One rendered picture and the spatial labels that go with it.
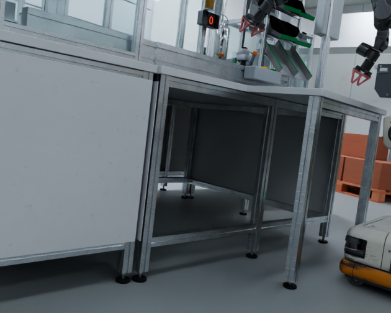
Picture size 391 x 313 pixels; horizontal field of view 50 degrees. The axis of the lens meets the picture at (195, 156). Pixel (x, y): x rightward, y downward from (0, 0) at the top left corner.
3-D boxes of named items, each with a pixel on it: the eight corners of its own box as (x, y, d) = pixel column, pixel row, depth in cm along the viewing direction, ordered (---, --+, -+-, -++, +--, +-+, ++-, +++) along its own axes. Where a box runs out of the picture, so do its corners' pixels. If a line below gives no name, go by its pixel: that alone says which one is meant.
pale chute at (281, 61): (293, 77, 244) (298, 71, 241) (277, 73, 237) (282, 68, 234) (274, 45, 259) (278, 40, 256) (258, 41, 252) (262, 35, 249)
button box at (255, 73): (280, 84, 213) (282, 72, 213) (254, 78, 199) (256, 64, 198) (269, 84, 218) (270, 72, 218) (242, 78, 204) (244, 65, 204)
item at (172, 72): (349, 113, 263) (349, 108, 263) (161, 73, 160) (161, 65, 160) (195, 102, 365) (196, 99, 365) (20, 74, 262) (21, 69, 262)
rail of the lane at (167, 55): (285, 96, 229) (287, 76, 228) (155, 67, 168) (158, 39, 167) (276, 95, 233) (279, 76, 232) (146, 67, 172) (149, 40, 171)
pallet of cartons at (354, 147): (432, 204, 535) (442, 143, 529) (391, 205, 470) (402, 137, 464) (338, 183, 643) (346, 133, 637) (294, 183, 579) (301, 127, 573)
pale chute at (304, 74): (308, 81, 254) (313, 76, 252) (292, 77, 247) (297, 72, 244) (288, 50, 269) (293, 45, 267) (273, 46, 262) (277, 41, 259)
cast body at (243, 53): (250, 61, 228) (252, 48, 228) (245, 59, 225) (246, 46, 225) (238, 61, 234) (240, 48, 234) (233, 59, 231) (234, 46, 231)
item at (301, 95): (386, 115, 241) (386, 110, 241) (321, 95, 172) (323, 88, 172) (277, 107, 285) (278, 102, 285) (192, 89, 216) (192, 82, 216)
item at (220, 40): (229, 65, 327) (236, 15, 324) (217, 62, 317) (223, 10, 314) (216, 66, 337) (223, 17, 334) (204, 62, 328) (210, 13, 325)
